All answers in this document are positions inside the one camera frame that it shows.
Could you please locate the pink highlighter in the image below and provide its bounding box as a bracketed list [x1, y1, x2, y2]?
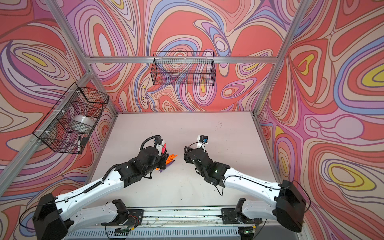
[162, 144, 167, 154]

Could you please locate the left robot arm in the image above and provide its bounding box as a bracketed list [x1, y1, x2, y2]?
[32, 145, 169, 240]

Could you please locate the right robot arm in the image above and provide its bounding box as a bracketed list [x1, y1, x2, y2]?
[184, 147, 308, 233]

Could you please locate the purple highlighter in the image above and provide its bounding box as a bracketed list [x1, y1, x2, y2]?
[159, 160, 175, 173]

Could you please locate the black marker in basket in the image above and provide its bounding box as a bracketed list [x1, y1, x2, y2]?
[77, 136, 82, 154]

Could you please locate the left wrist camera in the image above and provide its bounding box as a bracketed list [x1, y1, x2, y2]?
[154, 137, 164, 148]

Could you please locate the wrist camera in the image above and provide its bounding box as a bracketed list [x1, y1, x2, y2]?
[154, 137, 164, 148]
[197, 135, 208, 149]

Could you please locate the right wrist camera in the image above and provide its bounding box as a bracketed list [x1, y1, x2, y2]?
[197, 135, 208, 149]

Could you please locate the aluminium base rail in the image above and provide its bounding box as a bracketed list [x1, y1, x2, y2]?
[59, 205, 304, 229]

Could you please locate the left black wire basket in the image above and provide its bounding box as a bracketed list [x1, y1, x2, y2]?
[33, 83, 109, 155]

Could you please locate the black wire basket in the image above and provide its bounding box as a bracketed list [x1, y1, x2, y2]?
[33, 83, 109, 155]
[151, 50, 216, 87]

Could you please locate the back black wire basket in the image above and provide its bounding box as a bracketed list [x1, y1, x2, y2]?
[151, 50, 216, 87]

